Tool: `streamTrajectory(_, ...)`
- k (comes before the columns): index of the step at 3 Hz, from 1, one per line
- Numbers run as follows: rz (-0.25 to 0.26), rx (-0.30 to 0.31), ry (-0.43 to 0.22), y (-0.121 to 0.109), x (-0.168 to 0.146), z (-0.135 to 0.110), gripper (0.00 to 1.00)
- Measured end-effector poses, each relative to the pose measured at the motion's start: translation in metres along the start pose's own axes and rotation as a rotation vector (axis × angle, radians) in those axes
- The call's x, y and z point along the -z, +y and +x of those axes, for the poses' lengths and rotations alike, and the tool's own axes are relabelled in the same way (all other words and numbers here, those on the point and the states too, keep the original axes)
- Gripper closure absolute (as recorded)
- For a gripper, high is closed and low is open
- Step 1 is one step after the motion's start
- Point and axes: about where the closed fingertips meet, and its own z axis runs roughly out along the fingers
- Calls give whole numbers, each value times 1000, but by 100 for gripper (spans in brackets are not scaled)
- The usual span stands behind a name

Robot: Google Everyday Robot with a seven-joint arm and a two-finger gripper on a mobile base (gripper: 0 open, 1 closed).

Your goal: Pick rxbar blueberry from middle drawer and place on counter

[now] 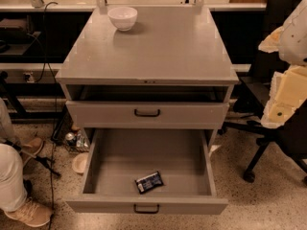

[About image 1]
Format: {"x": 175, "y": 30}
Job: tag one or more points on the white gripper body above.
{"x": 295, "y": 37}

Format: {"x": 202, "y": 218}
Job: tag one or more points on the dark blue rxbar wrapper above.
{"x": 149, "y": 182}

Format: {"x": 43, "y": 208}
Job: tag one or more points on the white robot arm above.
{"x": 296, "y": 22}

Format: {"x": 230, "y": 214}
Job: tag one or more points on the grey drawer cabinet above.
{"x": 170, "y": 55}

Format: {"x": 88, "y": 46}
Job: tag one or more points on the open grey bottom drawer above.
{"x": 118, "y": 157}

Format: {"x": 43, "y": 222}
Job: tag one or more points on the closed grey upper drawer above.
{"x": 173, "y": 115}

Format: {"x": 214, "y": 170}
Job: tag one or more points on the black office chair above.
{"x": 255, "y": 92}

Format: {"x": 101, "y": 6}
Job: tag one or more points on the white ceramic bowl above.
{"x": 122, "y": 18}

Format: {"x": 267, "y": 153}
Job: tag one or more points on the small plate on floor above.
{"x": 79, "y": 163}

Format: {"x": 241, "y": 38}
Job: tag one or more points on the soda can on floor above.
{"x": 70, "y": 139}

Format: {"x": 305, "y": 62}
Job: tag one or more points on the black tripod leg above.
{"x": 44, "y": 161}

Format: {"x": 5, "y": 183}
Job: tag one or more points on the tan sneaker far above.
{"x": 34, "y": 147}

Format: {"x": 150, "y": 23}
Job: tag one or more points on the tan sneaker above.
{"x": 31, "y": 213}
{"x": 34, "y": 147}

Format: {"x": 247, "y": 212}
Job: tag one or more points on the tan sneaker near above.
{"x": 31, "y": 213}

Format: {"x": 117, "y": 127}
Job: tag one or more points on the white trouser leg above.
{"x": 12, "y": 192}

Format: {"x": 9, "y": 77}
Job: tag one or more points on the black drawer handle upper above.
{"x": 145, "y": 114}

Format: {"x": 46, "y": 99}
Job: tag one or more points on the black drawer handle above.
{"x": 145, "y": 114}
{"x": 146, "y": 209}

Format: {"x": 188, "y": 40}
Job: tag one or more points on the black drawer handle lower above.
{"x": 146, "y": 209}

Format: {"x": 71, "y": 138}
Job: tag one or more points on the wall power outlet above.
{"x": 29, "y": 77}

